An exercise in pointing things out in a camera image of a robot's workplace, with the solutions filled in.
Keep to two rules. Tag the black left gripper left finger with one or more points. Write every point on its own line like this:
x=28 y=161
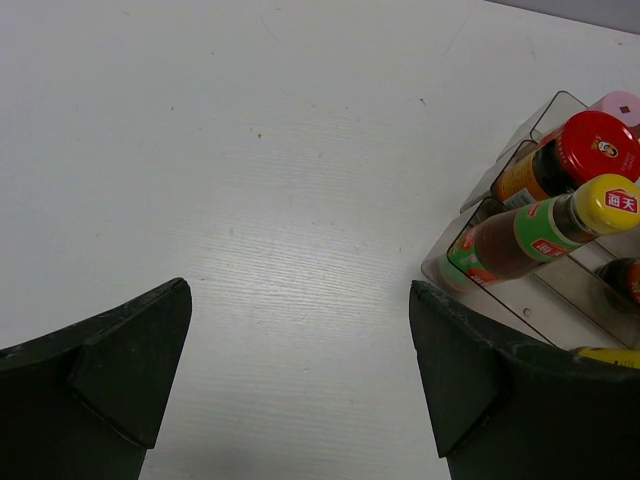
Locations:
x=87 y=401

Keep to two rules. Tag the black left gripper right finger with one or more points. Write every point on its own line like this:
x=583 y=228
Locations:
x=504 y=405

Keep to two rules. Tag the yellow cap sauce bottle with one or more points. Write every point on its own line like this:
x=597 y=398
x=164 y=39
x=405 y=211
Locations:
x=515 y=243

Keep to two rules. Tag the red lid dark sauce jar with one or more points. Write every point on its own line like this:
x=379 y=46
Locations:
x=589 y=144

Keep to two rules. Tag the pink cap spice shaker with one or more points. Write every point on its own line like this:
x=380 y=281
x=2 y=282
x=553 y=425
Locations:
x=622 y=105

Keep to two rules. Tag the red lid chili jar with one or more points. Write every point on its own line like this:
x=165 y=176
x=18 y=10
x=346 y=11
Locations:
x=622 y=277

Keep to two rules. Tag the clear tiered organizer rack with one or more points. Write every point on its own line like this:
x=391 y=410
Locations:
x=564 y=304

